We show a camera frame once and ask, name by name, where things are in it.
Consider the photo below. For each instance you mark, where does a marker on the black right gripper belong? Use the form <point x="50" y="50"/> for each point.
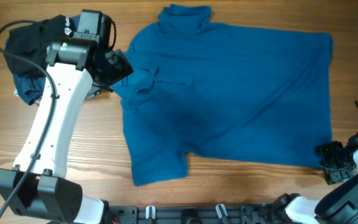
<point x="325" y="150"/>

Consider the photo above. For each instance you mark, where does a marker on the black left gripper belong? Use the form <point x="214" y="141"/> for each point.
<point x="121" y="66"/>

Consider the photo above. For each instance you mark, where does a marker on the blue polo shirt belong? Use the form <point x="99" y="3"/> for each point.
<point x="222" y="91"/>

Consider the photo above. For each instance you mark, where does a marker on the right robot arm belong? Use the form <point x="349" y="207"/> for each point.
<point x="338" y="206"/>

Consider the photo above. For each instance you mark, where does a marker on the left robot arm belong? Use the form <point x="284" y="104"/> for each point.
<point x="36" y="184"/>

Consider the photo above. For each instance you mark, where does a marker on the light grey folded garment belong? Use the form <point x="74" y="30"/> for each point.
<point x="32" y="95"/>

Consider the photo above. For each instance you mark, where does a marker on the black folded garment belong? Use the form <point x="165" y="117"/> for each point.
<point x="31" y="42"/>

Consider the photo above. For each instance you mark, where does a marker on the navy folded garment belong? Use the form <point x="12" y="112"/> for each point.
<point x="37" y="83"/>

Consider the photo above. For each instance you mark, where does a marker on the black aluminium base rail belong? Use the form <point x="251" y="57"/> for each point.
<point x="244" y="214"/>

